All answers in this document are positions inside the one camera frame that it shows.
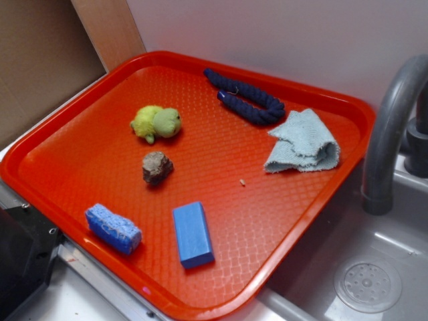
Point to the green plush toy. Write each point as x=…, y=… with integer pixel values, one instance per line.
x=153, y=121

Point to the light blue cloth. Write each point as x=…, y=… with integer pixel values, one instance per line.
x=303, y=143

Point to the dark blue rope toy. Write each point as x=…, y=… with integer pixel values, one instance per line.
x=247, y=101

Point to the blue sponge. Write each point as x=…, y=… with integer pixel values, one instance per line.
x=117, y=231

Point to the grey toy faucet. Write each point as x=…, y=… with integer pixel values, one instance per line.
x=401, y=120

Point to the grey toy sink basin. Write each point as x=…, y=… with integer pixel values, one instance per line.
x=302, y=287

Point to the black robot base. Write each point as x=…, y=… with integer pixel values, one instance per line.
x=29, y=247

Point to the sink drain strainer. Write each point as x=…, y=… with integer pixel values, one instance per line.
x=367, y=284

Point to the blue rectangular block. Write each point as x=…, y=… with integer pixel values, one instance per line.
x=192, y=235

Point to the brown cardboard panel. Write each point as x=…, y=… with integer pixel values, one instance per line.
x=51, y=50

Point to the brown rock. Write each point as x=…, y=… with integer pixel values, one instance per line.
x=156, y=167

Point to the red plastic tray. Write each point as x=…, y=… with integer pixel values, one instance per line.
x=87, y=153

